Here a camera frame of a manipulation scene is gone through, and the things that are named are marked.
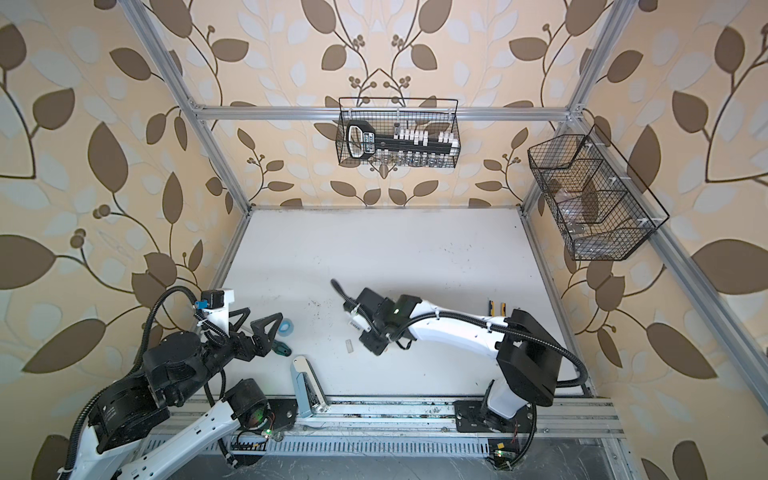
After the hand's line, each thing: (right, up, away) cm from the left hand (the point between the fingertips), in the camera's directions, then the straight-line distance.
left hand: (268, 315), depth 63 cm
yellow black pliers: (+57, -6, +30) cm, 65 cm away
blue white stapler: (+5, -24, +13) cm, 28 cm away
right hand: (+21, -11, +17) cm, 29 cm away
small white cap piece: (+14, -15, +24) cm, 31 cm away
